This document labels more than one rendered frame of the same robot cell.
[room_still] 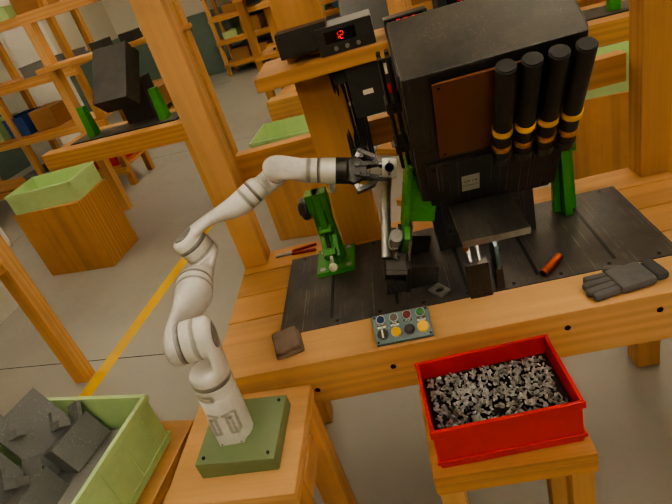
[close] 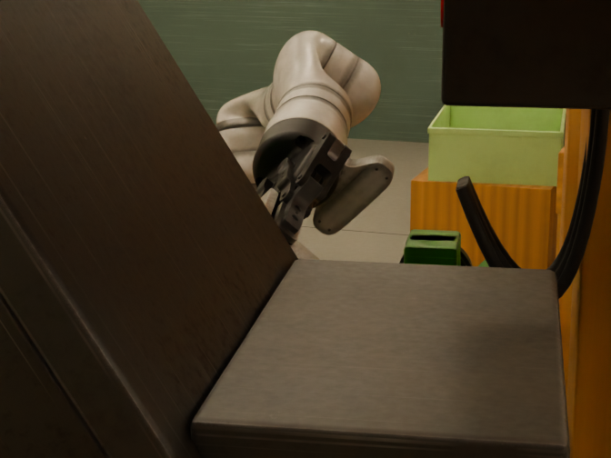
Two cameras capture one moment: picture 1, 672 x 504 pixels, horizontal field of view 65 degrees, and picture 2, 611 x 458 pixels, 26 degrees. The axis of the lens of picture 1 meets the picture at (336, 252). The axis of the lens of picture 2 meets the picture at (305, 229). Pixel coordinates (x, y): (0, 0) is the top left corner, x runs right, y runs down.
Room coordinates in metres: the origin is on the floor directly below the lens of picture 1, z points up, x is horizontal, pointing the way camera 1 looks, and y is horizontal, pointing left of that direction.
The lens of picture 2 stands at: (1.40, -1.20, 1.48)
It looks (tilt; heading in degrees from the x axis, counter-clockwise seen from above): 14 degrees down; 89
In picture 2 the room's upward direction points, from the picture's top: straight up
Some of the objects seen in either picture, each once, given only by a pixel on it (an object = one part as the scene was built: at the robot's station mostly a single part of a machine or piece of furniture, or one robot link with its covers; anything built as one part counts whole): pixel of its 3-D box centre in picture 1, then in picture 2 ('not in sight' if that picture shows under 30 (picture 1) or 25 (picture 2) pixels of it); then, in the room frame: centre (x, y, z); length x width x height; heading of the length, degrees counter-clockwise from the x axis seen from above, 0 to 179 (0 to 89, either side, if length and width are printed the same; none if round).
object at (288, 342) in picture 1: (287, 341); not in sight; (1.19, 0.21, 0.91); 0.10 x 0.08 x 0.03; 3
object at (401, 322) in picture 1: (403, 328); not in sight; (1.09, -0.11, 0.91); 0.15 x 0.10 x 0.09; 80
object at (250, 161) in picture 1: (421, 118); not in sight; (1.72, -0.41, 1.23); 1.30 x 0.05 x 0.09; 80
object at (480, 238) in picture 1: (479, 203); not in sight; (1.24, -0.41, 1.11); 0.39 x 0.16 x 0.03; 170
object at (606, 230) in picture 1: (456, 259); not in sight; (1.35, -0.35, 0.89); 1.10 x 0.42 x 0.02; 80
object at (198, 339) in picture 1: (201, 353); not in sight; (0.95, 0.35, 1.14); 0.09 x 0.09 x 0.17; 1
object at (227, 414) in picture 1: (223, 404); not in sight; (0.95, 0.36, 0.98); 0.09 x 0.09 x 0.17; 83
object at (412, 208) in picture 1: (417, 193); not in sight; (1.30, -0.26, 1.17); 0.13 x 0.12 x 0.20; 80
